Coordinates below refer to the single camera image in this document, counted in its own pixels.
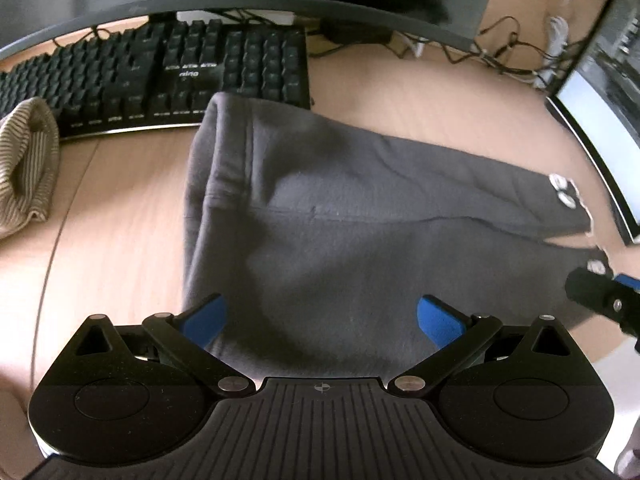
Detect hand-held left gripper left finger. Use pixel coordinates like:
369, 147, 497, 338
74, 293, 254, 397

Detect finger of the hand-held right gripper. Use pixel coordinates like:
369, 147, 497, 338
565, 267, 640, 352

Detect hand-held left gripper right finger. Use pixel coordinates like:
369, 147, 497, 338
388, 295, 572, 397

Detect grey sweatpants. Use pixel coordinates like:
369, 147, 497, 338
182, 91, 610, 382

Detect flat black-framed monitor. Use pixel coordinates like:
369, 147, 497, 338
544, 0, 640, 247

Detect beige striped cloth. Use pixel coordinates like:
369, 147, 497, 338
0, 96, 62, 239

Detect black keyboard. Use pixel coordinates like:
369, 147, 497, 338
0, 18, 314, 139

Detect black power adapter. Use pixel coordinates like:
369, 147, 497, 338
320, 19, 394, 47

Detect white cable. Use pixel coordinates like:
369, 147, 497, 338
535, 0, 573, 88

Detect black cable bundle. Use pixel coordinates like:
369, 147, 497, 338
390, 14, 571, 78

